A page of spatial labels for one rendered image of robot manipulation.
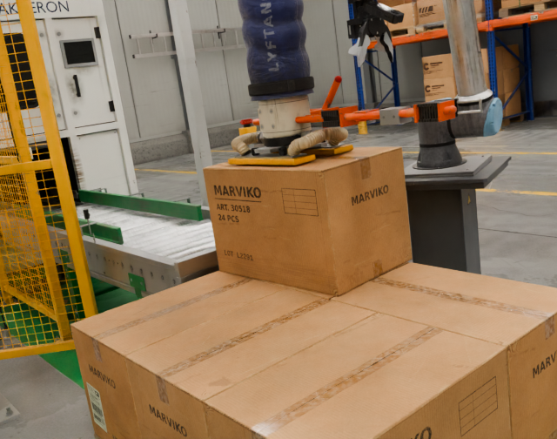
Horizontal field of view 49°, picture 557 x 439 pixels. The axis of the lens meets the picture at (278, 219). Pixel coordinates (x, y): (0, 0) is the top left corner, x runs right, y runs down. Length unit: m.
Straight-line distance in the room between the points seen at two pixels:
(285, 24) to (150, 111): 10.24
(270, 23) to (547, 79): 9.13
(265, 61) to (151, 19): 10.47
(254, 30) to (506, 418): 1.35
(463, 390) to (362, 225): 0.72
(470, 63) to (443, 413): 1.51
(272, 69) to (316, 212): 0.49
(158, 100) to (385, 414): 11.28
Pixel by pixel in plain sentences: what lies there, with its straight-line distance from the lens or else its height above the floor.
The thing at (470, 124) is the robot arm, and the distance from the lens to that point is 2.59.
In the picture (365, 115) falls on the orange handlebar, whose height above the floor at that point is 1.08.
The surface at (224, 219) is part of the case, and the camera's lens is 2.24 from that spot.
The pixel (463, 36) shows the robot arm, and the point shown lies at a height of 1.28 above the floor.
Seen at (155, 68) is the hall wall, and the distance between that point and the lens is 12.36.
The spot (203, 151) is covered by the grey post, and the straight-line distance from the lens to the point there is 5.70.
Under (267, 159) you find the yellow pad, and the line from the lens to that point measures 2.04.
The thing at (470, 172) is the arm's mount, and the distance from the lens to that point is 2.52.
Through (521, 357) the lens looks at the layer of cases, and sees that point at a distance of 1.64.
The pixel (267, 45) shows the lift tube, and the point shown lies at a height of 1.33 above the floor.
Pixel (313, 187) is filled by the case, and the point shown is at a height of 0.89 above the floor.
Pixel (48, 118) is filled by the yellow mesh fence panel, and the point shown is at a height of 1.19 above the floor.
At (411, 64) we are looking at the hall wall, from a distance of 12.50.
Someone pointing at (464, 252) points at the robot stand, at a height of 0.41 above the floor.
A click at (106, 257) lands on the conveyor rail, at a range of 2.93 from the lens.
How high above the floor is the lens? 1.23
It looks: 13 degrees down
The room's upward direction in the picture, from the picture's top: 8 degrees counter-clockwise
